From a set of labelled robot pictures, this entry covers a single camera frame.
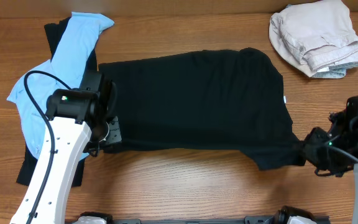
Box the folded beige trousers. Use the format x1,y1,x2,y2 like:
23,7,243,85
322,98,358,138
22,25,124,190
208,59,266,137
268,0,358,79

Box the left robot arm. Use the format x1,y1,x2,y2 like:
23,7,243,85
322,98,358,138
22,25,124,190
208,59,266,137
11,71,116,224

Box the light blue shirt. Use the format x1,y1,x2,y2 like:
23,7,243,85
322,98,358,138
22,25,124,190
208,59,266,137
7,12,114,159

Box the black garment under pile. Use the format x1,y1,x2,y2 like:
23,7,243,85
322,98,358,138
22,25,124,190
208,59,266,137
17,17,98,187

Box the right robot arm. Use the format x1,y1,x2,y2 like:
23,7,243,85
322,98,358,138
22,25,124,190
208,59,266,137
300,96,358,223

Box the black t-shirt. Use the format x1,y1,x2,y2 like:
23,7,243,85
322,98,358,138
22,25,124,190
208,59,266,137
99,48,305,170

